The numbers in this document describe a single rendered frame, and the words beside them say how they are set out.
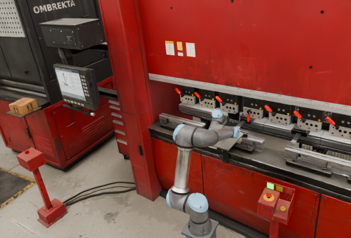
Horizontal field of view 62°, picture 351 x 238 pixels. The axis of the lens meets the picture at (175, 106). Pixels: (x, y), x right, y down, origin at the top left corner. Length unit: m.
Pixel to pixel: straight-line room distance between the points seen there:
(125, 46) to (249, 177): 1.48
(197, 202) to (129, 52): 1.38
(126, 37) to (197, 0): 0.68
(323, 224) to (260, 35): 1.41
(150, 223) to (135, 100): 1.24
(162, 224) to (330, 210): 1.54
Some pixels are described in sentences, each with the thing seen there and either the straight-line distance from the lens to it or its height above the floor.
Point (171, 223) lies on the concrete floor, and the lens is 3.11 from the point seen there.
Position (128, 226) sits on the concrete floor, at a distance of 3.17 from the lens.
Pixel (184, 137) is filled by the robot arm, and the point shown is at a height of 1.35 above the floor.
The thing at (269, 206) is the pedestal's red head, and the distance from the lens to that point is 2.15.
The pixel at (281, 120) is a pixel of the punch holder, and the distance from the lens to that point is 2.21.
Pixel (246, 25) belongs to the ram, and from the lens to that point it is 2.09.
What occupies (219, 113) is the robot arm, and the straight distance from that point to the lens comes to 2.12.
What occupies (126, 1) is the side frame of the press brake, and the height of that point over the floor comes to 2.05.
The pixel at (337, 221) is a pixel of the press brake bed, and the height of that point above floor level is 0.59.
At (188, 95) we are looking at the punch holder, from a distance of 2.53.
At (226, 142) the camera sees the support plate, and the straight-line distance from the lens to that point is 2.32.
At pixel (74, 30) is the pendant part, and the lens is 2.43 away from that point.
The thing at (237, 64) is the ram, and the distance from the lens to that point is 2.19.
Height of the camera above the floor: 2.26
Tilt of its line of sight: 25 degrees down
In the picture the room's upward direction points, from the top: 6 degrees counter-clockwise
